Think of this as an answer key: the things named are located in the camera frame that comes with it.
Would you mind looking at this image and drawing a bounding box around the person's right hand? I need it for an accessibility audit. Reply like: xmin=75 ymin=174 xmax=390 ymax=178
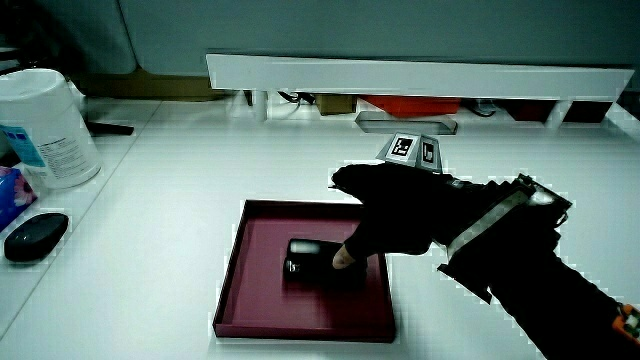
xmin=329 ymin=131 xmax=531 ymax=271

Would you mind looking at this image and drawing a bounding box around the black stapper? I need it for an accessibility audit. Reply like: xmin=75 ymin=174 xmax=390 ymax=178
xmin=282 ymin=237 xmax=369 ymax=289

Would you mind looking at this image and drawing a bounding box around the dark red square plate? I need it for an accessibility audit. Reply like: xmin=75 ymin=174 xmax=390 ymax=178
xmin=212 ymin=199 xmax=398 ymax=344

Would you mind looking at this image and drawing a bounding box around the grey flat tray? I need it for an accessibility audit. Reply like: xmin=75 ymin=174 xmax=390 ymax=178
xmin=354 ymin=110 xmax=459 ymax=136

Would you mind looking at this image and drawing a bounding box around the orange box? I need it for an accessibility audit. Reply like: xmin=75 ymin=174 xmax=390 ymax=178
xmin=359 ymin=95 xmax=462 ymax=119

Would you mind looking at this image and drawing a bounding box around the small brown box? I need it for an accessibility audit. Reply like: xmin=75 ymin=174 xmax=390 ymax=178
xmin=314 ymin=93 xmax=358 ymax=116

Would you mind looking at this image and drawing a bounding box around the white desk shelf riser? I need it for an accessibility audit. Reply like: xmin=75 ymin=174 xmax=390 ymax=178
xmin=205 ymin=53 xmax=636 ymax=131

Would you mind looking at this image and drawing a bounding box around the dark red box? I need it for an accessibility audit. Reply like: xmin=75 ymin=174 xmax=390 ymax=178
xmin=499 ymin=98 xmax=559 ymax=123

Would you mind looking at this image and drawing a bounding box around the black box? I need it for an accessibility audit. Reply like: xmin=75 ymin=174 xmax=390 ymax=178
xmin=562 ymin=101 xmax=614 ymax=124

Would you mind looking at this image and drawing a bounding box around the orange wrist device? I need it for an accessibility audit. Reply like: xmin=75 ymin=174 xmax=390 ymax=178
xmin=612 ymin=303 xmax=640 ymax=346

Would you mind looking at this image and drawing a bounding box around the brown cardboard board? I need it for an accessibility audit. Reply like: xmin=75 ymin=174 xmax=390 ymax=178
xmin=74 ymin=67 xmax=236 ymax=103

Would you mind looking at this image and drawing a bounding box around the white cylindrical wipes tub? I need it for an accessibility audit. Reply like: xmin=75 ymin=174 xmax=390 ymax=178
xmin=0 ymin=68 xmax=104 ymax=190

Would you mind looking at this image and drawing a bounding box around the black oval case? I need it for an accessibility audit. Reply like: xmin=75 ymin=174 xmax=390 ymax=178
xmin=3 ymin=212 xmax=70 ymax=264

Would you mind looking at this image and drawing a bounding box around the blue floral tissue pack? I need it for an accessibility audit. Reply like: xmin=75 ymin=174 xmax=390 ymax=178
xmin=0 ymin=166 xmax=39 ymax=232

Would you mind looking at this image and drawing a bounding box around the black cable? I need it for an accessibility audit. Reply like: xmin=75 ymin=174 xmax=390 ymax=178
xmin=277 ymin=90 xmax=316 ymax=106

